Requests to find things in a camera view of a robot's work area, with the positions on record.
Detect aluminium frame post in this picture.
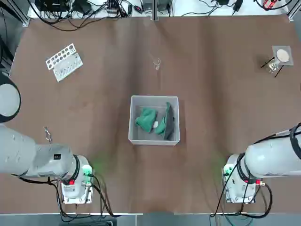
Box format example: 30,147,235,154
151,0,161,21

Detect black right arm base cable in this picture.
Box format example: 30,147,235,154
209,153,273,218

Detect glass alcohol burner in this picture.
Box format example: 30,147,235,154
268,61,279,74

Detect black electronics box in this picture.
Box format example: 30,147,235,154
35,0,69,12

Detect black arm base cable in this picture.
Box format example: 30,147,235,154
209,153,273,218
53,173,122,218

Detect metal crucible tongs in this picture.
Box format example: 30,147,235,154
43,126,54,144

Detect white test tube rack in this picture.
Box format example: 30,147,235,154
45,43,84,83

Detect red handheld device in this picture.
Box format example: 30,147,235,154
262,0,278,11

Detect grey plastic box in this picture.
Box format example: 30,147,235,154
128,95,181,146

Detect white workbench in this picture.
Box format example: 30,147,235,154
27,0,290,17

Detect black tripod stand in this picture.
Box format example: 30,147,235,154
260,58,285,79

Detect black left arm base cable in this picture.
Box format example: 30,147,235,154
53,173,122,218

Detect long black table cable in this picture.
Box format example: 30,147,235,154
28,13,99,32

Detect aluminium frame rail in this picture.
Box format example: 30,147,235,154
286,0,301,22
14,0,31,27

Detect green cloth with grey back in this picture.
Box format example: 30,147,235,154
155,101,176,140

